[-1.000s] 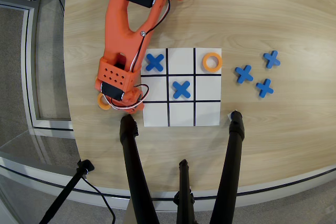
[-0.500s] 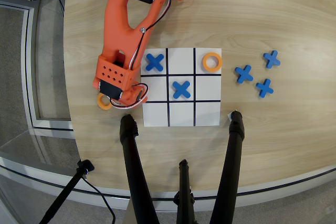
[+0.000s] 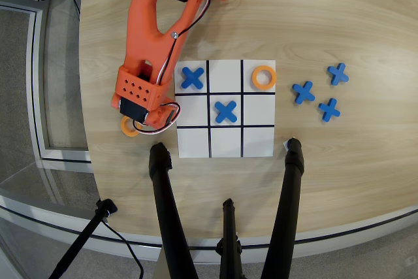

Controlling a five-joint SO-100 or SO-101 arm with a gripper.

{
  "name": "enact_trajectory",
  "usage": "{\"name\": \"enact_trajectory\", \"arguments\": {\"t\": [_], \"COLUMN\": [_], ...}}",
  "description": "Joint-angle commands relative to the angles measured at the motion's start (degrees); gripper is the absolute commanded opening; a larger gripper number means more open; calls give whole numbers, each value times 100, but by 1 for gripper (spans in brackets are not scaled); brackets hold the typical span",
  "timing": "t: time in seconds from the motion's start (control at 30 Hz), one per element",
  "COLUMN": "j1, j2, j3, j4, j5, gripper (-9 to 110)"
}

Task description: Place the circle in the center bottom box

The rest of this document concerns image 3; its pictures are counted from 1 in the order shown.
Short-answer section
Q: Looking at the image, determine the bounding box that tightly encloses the white tic-tac-toe grid sheet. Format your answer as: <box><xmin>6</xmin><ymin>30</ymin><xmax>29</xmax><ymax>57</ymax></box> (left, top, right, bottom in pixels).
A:
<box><xmin>174</xmin><ymin>59</ymin><xmax>277</xmax><ymax>159</ymax></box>

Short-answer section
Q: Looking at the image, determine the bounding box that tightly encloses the blue cross piece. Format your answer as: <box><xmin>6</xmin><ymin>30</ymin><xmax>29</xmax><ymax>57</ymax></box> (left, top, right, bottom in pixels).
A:
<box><xmin>181</xmin><ymin>66</ymin><xmax>206</xmax><ymax>90</ymax></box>
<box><xmin>291</xmin><ymin>80</ymin><xmax>316</xmax><ymax>105</ymax></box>
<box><xmin>214</xmin><ymin>100</ymin><xmax>238</xmax><ymax>124</ymax></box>
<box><xmin>318</xmin><ymin>97</ymin><xmax>342</xmax><ymax>122</ymax></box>
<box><xmin>327</xmin><ymin>62</ymin><xmax>349</xmax><ymax>86</ymax></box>

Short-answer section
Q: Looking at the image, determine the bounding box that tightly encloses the grey metal glass frame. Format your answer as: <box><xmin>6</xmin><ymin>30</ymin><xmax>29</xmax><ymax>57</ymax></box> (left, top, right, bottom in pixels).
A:
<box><xmin>0</xmin><ymin>1</ymin><xmax>93</xmax><ymax>165</ymax></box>

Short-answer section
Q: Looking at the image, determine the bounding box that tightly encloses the short black tripod leg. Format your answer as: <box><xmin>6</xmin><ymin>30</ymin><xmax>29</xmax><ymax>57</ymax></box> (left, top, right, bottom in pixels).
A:
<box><xmin>215</xmin><ymin>198</ymin><xmax>244</xmax><ymax>279</ymax></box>

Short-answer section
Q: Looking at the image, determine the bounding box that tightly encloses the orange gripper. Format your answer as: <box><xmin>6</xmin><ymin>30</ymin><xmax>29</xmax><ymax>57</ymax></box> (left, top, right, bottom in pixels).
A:
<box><xmin>142</xmin><ymin>98</ymin><xmax>180</xmax><ymax>135</ymax></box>

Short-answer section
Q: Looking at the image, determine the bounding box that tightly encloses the orange ring piece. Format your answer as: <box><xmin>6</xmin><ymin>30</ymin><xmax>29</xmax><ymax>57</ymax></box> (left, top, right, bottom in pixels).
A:
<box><xmin>120</xmin><ymin>115</ymin><xmax>144</xmax><ymax>138</ymax></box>
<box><xmin>251</xmin><ymin>65</ymin><xmax>278</xmax><ymax>91</ymax></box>

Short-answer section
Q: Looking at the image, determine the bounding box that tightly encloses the black cable on floor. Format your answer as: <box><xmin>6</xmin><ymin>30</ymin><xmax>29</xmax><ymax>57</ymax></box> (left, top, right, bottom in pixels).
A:
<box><xmin>101</xmin><ymin>218</ymin><xmax>144</xmax><ymax>279</ymax></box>

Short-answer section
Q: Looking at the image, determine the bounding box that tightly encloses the thin black stand pole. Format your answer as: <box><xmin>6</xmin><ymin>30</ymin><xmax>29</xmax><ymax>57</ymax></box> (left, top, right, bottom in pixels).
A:
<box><xmin>48</xmin><ymin>199</ymin><xmax>118</xmax><ymax>279</ymax></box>

